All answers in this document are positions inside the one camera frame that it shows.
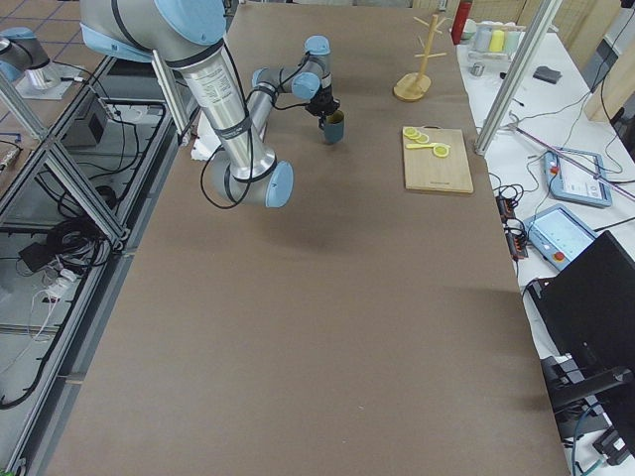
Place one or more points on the blue teach pendant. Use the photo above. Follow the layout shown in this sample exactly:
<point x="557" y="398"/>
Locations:
<point x="569" y="183"/>
<point x="558" y="235"/>

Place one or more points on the lemon slice front of stack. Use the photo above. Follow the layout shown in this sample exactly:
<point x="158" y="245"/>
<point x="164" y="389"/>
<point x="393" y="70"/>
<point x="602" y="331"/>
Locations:
<point x="411" y="132"/>

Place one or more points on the yellow plastic knife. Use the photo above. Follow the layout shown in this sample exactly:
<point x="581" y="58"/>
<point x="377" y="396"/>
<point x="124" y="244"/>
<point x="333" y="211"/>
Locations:
<point x="413" y="146"/>

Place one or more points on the blue teach pendant near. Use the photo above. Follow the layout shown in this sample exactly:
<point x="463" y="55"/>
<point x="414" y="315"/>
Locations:
<point x="558" y="235"/>

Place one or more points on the wooden cup storage rack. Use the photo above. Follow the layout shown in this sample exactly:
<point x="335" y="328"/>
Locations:
<point x="413" y="86"/>

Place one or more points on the blue teach pendant far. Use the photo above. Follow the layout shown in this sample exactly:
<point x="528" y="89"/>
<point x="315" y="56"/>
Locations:
<point x="569" y="183"/>

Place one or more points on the aluminium frame post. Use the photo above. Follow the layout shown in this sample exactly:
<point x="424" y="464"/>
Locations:
<point x="518" y="68"/>

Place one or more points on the light blue cup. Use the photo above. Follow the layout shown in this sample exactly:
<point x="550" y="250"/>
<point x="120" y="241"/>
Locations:
<point x="511" y="42"/>

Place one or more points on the grey cup lying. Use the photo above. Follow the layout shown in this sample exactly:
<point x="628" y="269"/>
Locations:
<point x="482" y="39"/>

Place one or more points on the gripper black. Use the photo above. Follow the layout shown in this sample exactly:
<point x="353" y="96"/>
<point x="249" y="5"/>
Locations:
<point x="325" y="102"/>

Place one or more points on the black square pad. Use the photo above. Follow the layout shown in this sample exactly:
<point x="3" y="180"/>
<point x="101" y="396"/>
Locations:
<point x="547" y="74"/>

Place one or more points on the yellow cup lying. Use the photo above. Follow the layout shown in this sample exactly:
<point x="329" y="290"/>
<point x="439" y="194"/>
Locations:
<point x="497" y="40"/>

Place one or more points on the red thermos bottle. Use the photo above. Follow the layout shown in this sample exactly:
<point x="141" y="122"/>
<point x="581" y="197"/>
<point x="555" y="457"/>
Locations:
<point x="460" y="17"/>

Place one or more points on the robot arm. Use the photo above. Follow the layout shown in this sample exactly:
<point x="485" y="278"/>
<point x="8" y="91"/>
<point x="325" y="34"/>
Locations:
<point x="189" y="37"/>

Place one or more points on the dark teal mug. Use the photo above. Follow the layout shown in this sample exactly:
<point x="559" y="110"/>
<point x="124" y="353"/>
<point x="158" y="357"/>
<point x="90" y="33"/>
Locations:
<point x="334" y="130"/>

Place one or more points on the small steel cup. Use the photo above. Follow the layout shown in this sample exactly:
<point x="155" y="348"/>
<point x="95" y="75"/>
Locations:
<point x="477" y="69"/>

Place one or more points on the wooden cutting board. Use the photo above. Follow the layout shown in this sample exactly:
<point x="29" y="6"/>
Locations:
<point x="423" y="171"/>

